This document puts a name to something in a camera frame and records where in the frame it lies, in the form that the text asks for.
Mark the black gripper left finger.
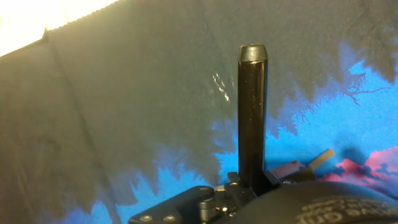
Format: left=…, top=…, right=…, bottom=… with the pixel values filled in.
left=129, top=171, right=257, bottom=224

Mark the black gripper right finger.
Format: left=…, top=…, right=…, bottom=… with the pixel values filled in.
left=262, top=169, right=297, bottom=191

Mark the wooden pool cue black handle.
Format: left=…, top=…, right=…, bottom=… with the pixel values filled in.
left=237, top=43, right=269, bottom=196

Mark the small beige tipped piece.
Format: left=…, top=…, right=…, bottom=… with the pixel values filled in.
left=269, top=148, right=336, bottom=184

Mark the blue black printed cloth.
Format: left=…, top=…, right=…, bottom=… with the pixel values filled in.
left=0, top=0, right=398, bottom=224

